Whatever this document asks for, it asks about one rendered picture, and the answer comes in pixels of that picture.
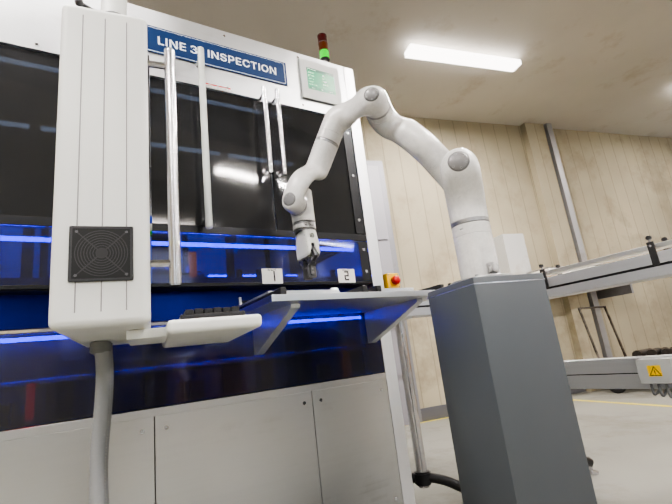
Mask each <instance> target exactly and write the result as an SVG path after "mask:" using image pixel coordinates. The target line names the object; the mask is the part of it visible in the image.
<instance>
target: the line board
mask: <svg viewBox="0 0 672 504"><path fill-rule="evenodd" d="M199 46H201V47H203V48H204V60H205V66H208V67H212V68H217V69H221V70H225V71H229V72H233V73H237V74H241V75H245V76H249V77H253V78H257V79H261V80H265V81H269V82H273V83H277V84H281V85H285V86H288V83H287V73H286V64H285V63H284V62H280V61H276V60H273V59H269V58H266V57H262V56H258V55H255V54H251V53H248V52H244V51H240V50H237V49H233V48H230V47H226V46H223V45H219V44H215V43H212V42H208V41H205V40H201V39H197V38H194V37H190V36H187V35H183V34H179V33H176V32H172V31H169V30H165V29H162V28H158V27H154V26H151V25H147V51H148V52H152V53H156V54H160V55H164V49H165V48H166V47H171V48H173V49H174V51H175V58H176V59H180V60H184V61H188V62H192V63H196V62H197V59H198V53H197V48H198V47H199Z"/></svg>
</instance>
